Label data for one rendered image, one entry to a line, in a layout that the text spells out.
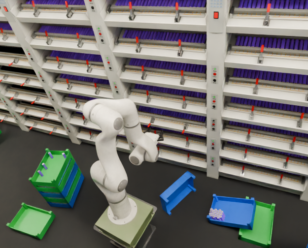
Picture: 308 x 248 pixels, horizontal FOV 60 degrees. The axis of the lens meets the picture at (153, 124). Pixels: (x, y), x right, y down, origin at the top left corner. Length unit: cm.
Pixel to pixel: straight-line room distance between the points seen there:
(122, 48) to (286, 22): 92
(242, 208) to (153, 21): 141
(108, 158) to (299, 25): 107
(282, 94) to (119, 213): 116
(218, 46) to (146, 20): 42
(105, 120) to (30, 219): 150
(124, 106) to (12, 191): 172
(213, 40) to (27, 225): 197
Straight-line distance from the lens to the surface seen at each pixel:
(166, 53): 162
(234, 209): 213
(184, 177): 208
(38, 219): 248
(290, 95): 164
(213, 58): 152
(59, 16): 190
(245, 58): 153
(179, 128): 197
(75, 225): 232
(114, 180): 141
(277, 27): 141
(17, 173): 290
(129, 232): 173
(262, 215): 219
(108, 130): 121
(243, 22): 143
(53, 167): 229
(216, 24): 143
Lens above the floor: 192
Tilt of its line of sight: 44 degrees down
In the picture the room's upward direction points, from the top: 11 degrees counter-clockwise
